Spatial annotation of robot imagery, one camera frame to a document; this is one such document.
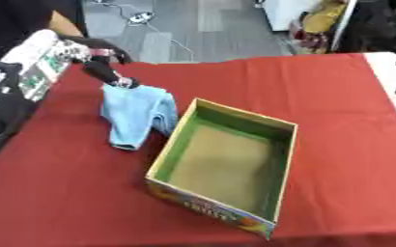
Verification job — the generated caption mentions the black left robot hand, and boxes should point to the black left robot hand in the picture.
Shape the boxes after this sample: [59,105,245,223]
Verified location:
[57,34,141,90]

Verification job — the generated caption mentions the light blue cloth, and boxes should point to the light blue cloth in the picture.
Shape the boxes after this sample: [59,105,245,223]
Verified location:
[98,84,180,151]

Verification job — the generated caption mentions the cardboard box with green inside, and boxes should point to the cardboard box with green inside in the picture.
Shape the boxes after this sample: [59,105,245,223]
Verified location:
[144,97,299,241]

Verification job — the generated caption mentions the white power strip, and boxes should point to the white power strip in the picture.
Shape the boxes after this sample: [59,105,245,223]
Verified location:
[127,12,156,24]

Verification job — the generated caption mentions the person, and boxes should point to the person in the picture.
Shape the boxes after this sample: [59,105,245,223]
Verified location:
[0,0,90,66]

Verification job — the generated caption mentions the yellow and red bag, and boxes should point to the yellow and red bag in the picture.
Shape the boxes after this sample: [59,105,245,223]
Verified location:
[289,0,351,55]

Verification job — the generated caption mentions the white cable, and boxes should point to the white cable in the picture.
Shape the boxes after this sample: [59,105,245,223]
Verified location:
[93,0,198,63]

